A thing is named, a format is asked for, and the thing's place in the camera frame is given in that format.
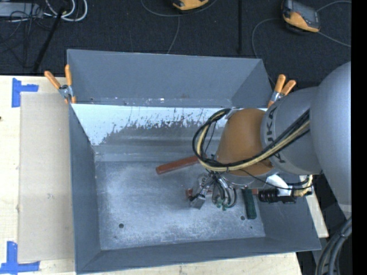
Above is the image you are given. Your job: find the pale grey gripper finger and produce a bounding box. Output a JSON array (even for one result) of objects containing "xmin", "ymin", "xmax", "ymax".
[{"xmin": 189, "ymin": 194, "xmax": 206, "ymax": 210}]

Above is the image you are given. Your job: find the grey metal bin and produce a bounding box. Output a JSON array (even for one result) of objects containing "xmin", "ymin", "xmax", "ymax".
[{"xmin": 66, "ymin": 49, "xmax": 322, "ymax": 275}]

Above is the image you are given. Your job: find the pale wood flat board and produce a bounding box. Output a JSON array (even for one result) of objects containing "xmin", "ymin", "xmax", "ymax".
[{"xmin": 17, "ymin": 92, "xmax": 76, "ymax": 264}]

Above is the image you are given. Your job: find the black cylinder on white bracket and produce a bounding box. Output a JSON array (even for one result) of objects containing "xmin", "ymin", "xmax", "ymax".
[{"xmin": 257, "ymin": 174, "xmax": 299, "ymax": 205}]

